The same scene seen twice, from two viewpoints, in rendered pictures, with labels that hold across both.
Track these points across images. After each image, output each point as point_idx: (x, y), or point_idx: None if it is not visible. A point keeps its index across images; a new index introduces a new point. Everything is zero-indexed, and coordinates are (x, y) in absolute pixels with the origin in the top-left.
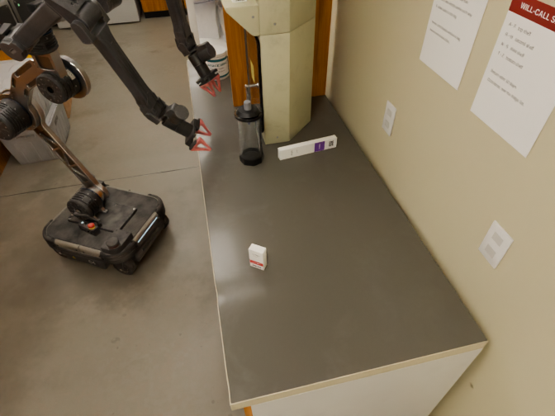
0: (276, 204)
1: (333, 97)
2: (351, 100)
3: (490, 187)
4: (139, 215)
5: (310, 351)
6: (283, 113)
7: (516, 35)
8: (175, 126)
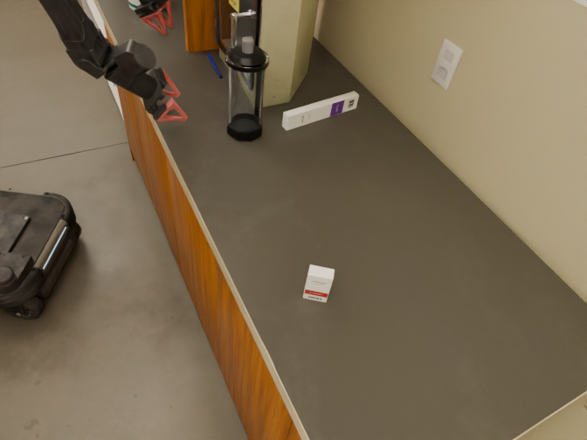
0: (305, 196)
1: (325, 40)
2: (364, 42)
3: None
4: (36, 227)
5: (440, 419)
6: (286, 59)
7: None
8: (129, 81)
